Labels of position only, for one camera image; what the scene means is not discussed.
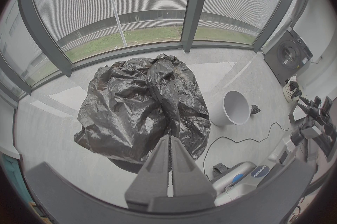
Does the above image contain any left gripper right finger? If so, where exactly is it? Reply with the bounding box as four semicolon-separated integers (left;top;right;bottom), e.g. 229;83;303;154
172;136;217;208

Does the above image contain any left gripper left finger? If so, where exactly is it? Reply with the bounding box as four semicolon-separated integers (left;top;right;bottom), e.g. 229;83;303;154
125;136;169;212

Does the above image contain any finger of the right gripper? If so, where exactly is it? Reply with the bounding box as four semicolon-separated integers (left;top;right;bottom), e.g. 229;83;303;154
297;103;312;117
299;96;314;108

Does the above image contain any black plastic bag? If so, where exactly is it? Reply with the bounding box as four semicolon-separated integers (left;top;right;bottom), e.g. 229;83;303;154
74;54;212;163

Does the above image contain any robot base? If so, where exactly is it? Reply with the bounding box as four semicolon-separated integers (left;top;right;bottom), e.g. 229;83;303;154
209;137;300;208

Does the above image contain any white trash bin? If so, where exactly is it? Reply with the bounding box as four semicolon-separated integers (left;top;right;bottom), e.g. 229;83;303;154
210;91;250;127

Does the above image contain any white perforated basket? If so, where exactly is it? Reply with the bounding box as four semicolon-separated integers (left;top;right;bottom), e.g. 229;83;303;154
283;81;302;102

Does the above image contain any dark grey washing machine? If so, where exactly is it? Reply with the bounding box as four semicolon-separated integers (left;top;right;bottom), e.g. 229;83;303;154
264;29;314;87

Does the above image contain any blue-green curtain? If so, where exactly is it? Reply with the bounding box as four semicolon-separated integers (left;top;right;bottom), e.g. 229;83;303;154
2;154;36;209

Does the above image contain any window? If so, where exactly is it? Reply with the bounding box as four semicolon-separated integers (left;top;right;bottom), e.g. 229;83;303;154
0;0;312;98

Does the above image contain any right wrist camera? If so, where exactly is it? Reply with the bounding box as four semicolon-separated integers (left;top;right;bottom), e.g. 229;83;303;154
323;96;333;115

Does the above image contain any black cable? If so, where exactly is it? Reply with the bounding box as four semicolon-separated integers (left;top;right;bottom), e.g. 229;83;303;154
203;122;290;175

